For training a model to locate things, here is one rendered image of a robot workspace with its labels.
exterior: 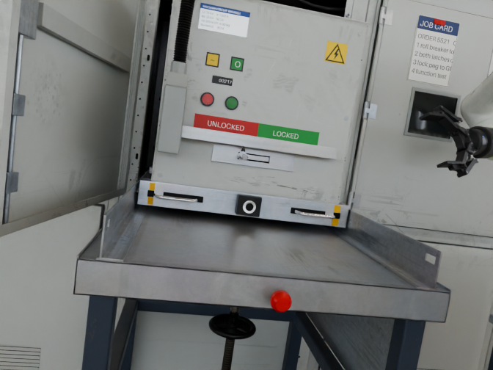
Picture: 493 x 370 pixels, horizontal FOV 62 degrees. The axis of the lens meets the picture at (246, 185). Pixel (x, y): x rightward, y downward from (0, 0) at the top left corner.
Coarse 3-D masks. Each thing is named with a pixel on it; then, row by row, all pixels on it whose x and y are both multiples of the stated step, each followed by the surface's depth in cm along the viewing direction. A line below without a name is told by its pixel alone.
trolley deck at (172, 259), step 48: (96, 240) 71; (144, 240) 75; (192, 240) 80; (240, 240) 86; (288, 240) 92; (336, 240) 100; (96, 288) 61; (144, 288) 62; (192, 288) 63; (240, 288) 65; (288, 288) 66; (336, 288) 67; (384, 288) 68
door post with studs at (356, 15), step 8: (352, 0) 130; (360, 0) 130; (352, 8) 130; (360, 8) 131; (344, 16) 130; (352, 16) 130; (360, 16) 131; (304, 344) 142; (304, 352) 143; (304, 360) 143; (296, 368) 143; (304, 368) 143
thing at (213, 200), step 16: (144, 192) 99; (176, 192) 100; (192, 192) 100; (208, 192) 101; (224, 192) 102; (240, 192) 102; (192, 208) 101; (208, 208) 102; (224, 208) 102; (272, 208) 104; (288, 208) 105; (304, 208) 105; (320, 208) 106; (320, 224) 107
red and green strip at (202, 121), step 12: (204, 120) 100; (216, 120) 100; (228, 120) 101; (240, 120) 101; (240, 132) 102; (252, 132) 102; (264, 132) 102; (276, 132) 103; (288, 132) 103; (300, 132) 104; (312, 132) 104; (312, 144) 105
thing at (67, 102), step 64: (0, 0) 61; (64, 0) 80; (128, 0) 113; (0, 64) 62; (64, 64) 84; (128, 64) 115; (0, 128) 63; (64, 128) 88; (0, 192) 65; (64, 192) 92
